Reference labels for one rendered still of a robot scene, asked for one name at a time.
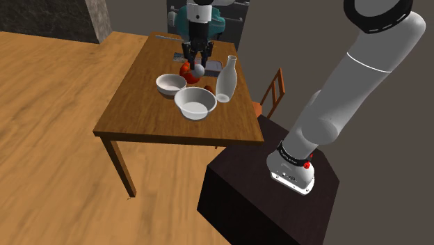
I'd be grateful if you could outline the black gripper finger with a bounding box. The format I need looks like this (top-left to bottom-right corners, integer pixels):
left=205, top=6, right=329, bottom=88
left=201, top=40, right=215, bottom=68
left=182, top=42, right=198, bottom=71

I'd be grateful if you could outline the blue grey book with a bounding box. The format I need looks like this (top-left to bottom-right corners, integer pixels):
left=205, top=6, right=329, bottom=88
left=172, top=52, right=191, bottom=64

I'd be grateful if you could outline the grey ball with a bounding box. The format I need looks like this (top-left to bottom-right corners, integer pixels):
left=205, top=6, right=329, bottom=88
left=192, top=63, right=206, bottom=79

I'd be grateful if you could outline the red pumpkin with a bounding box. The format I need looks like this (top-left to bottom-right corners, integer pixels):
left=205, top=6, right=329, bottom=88
left=179, top=61, right=202, bottom=86

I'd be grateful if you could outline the white glass bottle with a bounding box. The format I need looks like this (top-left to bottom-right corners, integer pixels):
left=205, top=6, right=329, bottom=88
left=215, top=54, right=239, bottom=104

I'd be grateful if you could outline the small white bowl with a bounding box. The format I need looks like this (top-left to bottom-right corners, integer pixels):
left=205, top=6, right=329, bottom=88
left=155, top=73, right=188, bottom=97

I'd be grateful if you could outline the large white bowl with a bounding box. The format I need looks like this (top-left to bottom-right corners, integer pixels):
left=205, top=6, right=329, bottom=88
left=173, top=86, right=218, bottom=121

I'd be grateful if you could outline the brown wooden table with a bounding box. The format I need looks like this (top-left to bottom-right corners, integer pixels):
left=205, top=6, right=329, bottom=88
left=93, top=31, right=265, bottom=198

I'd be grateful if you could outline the orange wooden chair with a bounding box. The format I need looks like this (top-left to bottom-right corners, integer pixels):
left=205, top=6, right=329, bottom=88
left=252, top=67, right=287, bottom=120

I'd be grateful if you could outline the dark robot stand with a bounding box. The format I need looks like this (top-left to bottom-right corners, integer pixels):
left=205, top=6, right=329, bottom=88
left=196, top=114, right=341, bottom=245

